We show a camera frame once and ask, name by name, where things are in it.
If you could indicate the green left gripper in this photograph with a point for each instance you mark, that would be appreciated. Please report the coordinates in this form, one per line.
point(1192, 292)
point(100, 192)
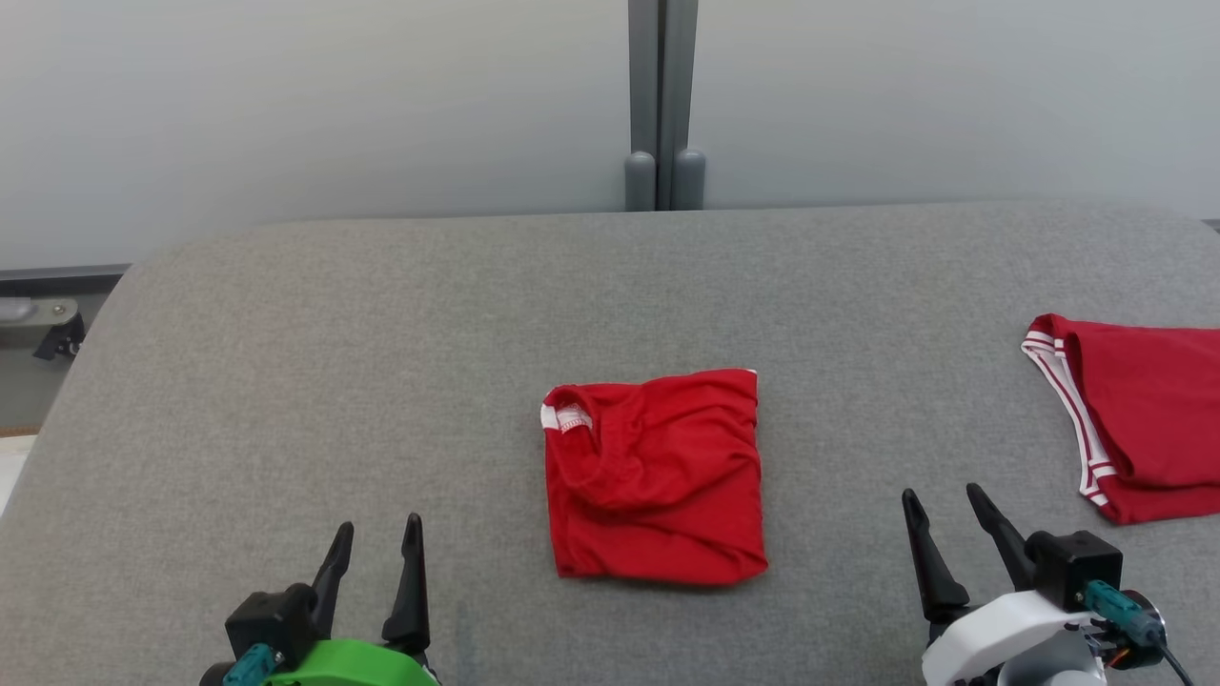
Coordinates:
point(353, 667)

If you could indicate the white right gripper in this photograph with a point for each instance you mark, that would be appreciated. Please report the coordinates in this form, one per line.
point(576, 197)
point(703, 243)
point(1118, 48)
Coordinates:
point(1001, 638)

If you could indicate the red Bulls 23 jersey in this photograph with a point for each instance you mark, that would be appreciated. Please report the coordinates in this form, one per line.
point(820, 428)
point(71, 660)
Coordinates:
point(1153, 419)

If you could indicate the red shorts white trim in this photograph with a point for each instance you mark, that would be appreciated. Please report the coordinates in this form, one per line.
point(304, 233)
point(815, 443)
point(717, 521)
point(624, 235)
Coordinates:
point(658, 476)

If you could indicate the black round left wrist motor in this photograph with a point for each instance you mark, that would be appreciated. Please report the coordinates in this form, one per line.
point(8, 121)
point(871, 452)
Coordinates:
point(212, 676)

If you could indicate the black round wrist motor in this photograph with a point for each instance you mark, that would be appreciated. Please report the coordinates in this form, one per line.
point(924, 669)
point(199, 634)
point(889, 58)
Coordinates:
point(1139, 638)
point(212, 676)

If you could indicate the black round right wrist motor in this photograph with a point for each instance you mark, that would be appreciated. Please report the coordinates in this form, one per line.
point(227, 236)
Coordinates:
point(1139, 638)

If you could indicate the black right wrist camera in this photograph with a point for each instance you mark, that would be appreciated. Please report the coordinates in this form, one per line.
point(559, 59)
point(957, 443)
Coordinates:
point(1072, 567)

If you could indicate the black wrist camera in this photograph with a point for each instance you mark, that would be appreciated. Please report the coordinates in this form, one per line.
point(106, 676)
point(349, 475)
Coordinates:
point(272, 619)
point(1072, 567)

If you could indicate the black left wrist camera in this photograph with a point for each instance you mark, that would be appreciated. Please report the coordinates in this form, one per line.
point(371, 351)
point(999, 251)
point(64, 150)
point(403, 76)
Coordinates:
point(272, 619)

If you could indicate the black bracket piece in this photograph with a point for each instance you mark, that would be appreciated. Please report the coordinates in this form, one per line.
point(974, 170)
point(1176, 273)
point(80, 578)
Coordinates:
point(65, 338)

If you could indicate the silver metal bracket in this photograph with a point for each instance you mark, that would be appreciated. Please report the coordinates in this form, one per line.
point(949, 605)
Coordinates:
point(38, 311)

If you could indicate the dark grey frame rail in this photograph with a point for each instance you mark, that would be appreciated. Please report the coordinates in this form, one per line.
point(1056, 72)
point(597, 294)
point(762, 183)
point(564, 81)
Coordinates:
point(57, 279)

